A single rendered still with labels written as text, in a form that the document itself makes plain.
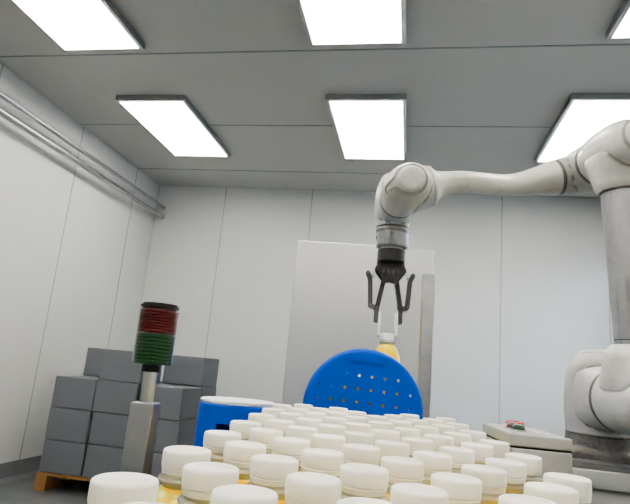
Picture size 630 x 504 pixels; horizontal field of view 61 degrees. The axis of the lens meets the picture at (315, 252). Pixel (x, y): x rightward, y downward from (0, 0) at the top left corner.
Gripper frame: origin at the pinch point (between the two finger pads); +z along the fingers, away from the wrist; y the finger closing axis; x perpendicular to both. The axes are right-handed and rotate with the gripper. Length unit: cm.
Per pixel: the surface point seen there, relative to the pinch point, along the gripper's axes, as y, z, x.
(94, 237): 296, -107, -402
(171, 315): 38, 6, 57
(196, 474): 18, 21, 106
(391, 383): -1.0, 14.8, 11.2
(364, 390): 5.2, 17.0, 11.3
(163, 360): 39, 14, 57
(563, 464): -27, 25, 47
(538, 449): -23, 23, 47
